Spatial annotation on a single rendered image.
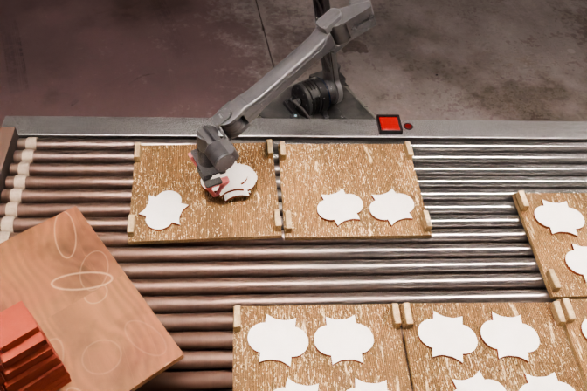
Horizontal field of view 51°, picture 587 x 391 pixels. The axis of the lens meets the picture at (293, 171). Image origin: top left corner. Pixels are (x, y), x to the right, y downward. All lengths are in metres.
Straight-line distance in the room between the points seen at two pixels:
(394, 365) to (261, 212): 0.54
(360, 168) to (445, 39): 2.32
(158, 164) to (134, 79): 1.77
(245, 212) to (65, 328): 0.57
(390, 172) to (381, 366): 0.62
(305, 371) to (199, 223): 0.50
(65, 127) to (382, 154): 0.98
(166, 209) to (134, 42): 2.22
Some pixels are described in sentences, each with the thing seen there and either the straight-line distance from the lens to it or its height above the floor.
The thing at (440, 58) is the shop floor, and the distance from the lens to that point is 3.95.
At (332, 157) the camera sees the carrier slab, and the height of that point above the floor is 0.94.
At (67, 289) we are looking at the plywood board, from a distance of 1.53.
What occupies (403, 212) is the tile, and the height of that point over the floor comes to 0.95.
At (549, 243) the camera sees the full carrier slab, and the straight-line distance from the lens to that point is 1.89.
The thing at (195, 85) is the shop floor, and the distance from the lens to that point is 3.53.
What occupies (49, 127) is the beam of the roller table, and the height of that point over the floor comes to 0.92.
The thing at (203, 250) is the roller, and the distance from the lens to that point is 1.69.
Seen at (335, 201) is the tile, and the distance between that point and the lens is 1.77.
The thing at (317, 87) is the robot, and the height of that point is 0.41.
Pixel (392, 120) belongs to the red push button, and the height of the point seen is 0.93.
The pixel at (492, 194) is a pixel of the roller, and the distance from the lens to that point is 1.96.
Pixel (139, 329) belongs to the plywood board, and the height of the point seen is 1.04.
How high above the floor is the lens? 2.32
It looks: 49 degrees down
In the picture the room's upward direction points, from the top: 6 degrees clockwise
